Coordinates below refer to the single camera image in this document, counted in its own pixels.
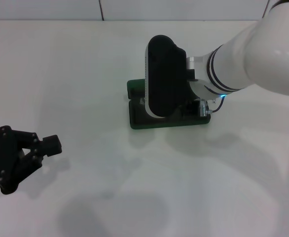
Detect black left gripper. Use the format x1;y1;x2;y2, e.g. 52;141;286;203
0;125;63;195

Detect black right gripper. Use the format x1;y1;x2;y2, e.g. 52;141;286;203
182;100;201;117

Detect green glasses case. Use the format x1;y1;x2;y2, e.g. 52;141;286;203
126;78;212;130

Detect right arm black plug cable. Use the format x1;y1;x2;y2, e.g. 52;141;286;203
198;95;227;117

